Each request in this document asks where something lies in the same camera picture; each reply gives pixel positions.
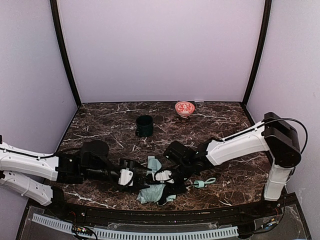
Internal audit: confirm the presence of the mint green folding umbrella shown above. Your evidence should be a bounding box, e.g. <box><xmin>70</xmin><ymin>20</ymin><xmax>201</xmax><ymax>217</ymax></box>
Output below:
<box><xmin>136</xmin><ymin>155</ymin><xmax>217</xmax><ymax>206</ymax></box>

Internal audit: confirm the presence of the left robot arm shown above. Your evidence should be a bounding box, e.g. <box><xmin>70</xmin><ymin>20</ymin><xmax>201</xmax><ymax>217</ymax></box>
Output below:
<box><xmin>0</xmin><ymin>140</ymin><xmax>148</xmax><ymax>206</ymax></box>

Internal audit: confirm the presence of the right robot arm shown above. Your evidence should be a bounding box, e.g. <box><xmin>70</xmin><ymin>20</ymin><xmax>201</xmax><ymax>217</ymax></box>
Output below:
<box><xmin>152</xmin><ymin>112</ymin><xmax>306</xmax><ymax>202</ymax></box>

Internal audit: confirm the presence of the dark green mug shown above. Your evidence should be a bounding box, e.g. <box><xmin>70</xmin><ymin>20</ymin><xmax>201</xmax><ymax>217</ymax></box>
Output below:
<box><xmin>135</xmin><ymin>115</ymin><xmax>154</xmax><ymax>138</ymax></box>

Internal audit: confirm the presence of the red patterned white bowl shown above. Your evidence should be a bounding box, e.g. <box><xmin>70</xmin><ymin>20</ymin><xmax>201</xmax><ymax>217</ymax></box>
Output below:
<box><xmin>174</xmin><ymin>101</ymin><xmax>196</xmax><ymax>118</ymax></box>

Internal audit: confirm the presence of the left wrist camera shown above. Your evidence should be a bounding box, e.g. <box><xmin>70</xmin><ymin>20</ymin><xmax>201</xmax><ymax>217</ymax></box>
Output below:
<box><xmin>118</xmin><ymin>168</ymin><xmax>134</xmax><ymax>187</ymax></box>

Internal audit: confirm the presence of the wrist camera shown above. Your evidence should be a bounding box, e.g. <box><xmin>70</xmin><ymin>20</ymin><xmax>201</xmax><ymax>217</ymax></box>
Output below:
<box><xmin>118</xmin><ymin>168</ymin><xmax>134</xmax><ymax>187</ymax></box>
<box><xmin>153</xmin><ymin>170</ymin><xmax>175</xmax><ymax>184</ymax></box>

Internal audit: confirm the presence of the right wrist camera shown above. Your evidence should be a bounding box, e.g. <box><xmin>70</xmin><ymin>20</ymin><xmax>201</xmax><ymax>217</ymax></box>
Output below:
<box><xmin>153</xmin><ymin>170</ymin><xmax>175</xmax><ymax>184</ymax></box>

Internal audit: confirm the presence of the white slotted cable duct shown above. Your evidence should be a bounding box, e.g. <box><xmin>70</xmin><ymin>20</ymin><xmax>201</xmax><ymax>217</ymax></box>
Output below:
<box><xmin>31</xmin><ymin>213</ymin><xmax>239</xmax><ymax>240</ymax></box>

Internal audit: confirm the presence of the black front rail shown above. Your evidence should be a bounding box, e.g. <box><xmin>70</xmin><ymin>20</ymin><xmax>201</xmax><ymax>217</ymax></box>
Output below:
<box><xmin>27</xmin><ymin>194</ymin><xmax>298</xmax><ymax>227</ymax></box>

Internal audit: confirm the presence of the black corner post left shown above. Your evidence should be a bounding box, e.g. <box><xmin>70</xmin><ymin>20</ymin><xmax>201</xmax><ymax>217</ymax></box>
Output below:
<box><xmin>49</xmin><ymin>0</ymin><xmax>82</xmax><ymax>108</ymax></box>

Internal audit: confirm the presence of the black corner post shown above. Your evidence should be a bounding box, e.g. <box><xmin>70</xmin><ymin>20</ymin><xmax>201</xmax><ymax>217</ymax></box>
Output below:
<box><xmin>242</xmin><ymin>0</ymin><xmax>272</xmax><ymax>107</ymax></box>
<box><xmin>49</xmin><ymin>0</ymin><xmax>82</xmax><ymax>108</ymax></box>

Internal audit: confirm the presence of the black corner post right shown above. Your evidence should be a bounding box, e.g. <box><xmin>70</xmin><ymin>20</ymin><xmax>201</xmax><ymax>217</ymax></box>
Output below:
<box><xmin>242</xmin><ymin>0</ymin><xmax>272</xmax><ymax>107</ymax></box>

